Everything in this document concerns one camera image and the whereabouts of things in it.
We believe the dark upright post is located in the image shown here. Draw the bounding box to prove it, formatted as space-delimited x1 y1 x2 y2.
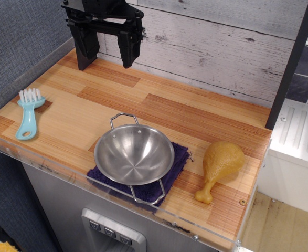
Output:
75 44 97 71
265 5 308 130

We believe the light blue dish brush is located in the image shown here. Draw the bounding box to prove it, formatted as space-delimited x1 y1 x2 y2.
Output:
15 88 46 141

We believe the grey dispenser button panel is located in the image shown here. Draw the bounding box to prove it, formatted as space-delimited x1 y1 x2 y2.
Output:
81 208 147 251

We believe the white ribbed side unit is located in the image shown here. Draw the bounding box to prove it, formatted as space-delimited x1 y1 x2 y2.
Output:
257 99 308 212

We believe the stainless steel pot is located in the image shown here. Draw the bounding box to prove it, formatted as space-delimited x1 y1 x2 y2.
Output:
94 121 175 205

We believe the dark left upright post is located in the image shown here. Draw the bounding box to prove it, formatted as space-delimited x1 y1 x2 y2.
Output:
75 44 97 71

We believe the dark right upright post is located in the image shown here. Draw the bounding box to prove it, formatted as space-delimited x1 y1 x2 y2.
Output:
265 5 308 130

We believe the clear acrylic front guard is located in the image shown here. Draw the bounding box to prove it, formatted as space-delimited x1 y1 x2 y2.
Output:
0 138 242 251

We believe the yellow toy chicken drumstick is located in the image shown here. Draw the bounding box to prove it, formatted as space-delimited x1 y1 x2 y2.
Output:
195 141 245 204

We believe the purple cloth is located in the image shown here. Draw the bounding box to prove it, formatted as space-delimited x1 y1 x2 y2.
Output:
87 142 190 203

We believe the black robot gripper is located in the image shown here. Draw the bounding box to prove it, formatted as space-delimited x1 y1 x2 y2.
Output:
61 1 145 68

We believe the yellow toy bottom left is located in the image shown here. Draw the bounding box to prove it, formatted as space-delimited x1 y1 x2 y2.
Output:
0 242 18 252

